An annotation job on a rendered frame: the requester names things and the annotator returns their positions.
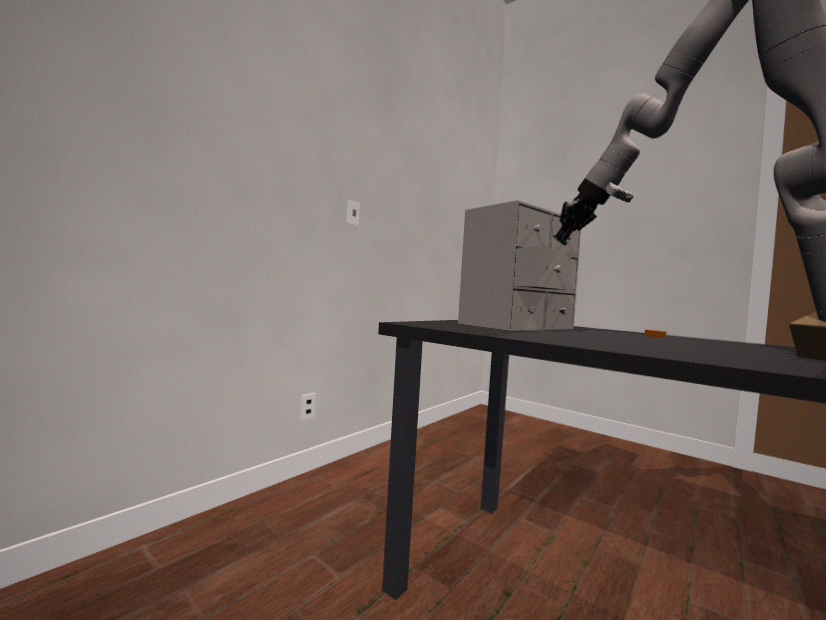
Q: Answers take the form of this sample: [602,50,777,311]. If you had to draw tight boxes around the white small chest of drawers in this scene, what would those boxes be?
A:
[458,200,581,331]

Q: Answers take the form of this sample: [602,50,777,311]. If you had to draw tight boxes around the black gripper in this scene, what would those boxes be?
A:
[554,178,611,242]

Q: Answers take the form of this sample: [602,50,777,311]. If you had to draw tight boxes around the beige drawer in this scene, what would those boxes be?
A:
[551,216,580,256]
[513,246,571,290]
[510,290,545,328]
[560,259,577,292]
[545,293,574,328]
[516,205,551,248]

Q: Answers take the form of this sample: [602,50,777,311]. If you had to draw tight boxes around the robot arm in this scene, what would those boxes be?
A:
[585,0,826,322]

